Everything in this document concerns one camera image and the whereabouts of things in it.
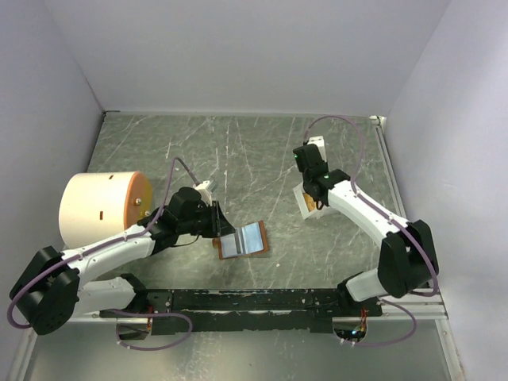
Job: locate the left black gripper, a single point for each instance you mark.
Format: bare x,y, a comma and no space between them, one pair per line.
219,225

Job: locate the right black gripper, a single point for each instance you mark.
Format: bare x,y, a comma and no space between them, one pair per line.
324,160

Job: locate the white card tray box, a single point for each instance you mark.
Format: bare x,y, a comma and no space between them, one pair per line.
306,215

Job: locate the brown leather card holder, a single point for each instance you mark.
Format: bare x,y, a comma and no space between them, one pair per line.
247,240

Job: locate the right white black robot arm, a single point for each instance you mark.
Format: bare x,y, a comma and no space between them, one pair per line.
407,257

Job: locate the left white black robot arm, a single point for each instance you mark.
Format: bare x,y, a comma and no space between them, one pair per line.
50,269

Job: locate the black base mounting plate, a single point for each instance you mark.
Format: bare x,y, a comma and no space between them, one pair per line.
238,321

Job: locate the white orange cylinder drum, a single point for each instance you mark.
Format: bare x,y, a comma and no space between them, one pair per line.
97,206

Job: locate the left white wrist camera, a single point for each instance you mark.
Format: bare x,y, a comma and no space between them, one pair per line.
206,189

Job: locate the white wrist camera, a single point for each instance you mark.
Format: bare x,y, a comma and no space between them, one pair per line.
206,189
319,141

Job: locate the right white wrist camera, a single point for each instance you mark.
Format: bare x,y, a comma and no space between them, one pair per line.
319,141

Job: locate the aluminium right side rail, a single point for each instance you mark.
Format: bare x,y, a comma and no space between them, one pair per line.
378,124

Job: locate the aluminium rail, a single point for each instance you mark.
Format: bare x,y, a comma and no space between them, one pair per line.
378,124
51,309

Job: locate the aluminium front rail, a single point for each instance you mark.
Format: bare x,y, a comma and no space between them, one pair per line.
51,309

